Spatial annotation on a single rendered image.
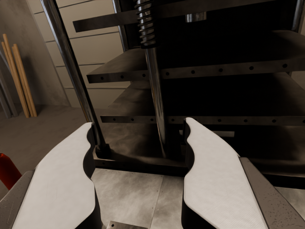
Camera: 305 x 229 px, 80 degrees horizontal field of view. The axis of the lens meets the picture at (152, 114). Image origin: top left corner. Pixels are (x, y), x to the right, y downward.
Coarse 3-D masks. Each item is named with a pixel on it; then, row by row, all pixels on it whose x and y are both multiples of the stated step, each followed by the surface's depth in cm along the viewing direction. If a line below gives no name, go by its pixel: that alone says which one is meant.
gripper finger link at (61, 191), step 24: (72, 144) 10; (96, 144) 12; (48, 168) 8; (72, 168) 8; (48, 192) 7; (72, 192) 7; (24, 216) 6; (48, 216) 6; (72, 216) 6; (96, 216) 7
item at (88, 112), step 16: (48, 0) 75; (112, 0) 132; (304, 0) 105; (48, 16) 78; (304, 16) 109; (64, 32) 82; (64, 48) 84; (128, 48) 147; (64, 64) 89; (80, 80) 93; (80, 96) 96; (96, 128) 106
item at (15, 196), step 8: (24, 176) 8; (32, 176) 8; (16, 184) 7; (24, 184) 7; (8, 192) 7; (16, 192) 7; (24, 192) 7; (0, 200) 7; (8, 200) 7; (16, 200) 7; (0, 208) 7; (8, 208) 7; (16, 208) 7; (0, 216) 6; (8, 216) 6; (16, 216) 6; (0, 224) 6; (8, 224) 6
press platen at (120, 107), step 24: (120, 96) 129; (144, 96) 123; (168, 96) 117; (192, 96) 111; (216, 96) 106; (240, 96) 102; (264, 96) 98; (288, 96) 94; (120, 120) 106; (144, 120) 101; (168, 120) 97; (216, 120) 90; (240, 120) 86; (264, 120) 83; (288, 120) 80
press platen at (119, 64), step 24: (168, 48) 125; (192, 48) 112; (216, 48) 102; (240, 48) 94; (264, 48) 87; (288, 48) 81; (96, 72) 97; (120, 72) 90; (144, 72) 87; (168, 72) 84; (192, 72) 83; (216, 72) 78; (240, 72) 76; (264, 72) 73
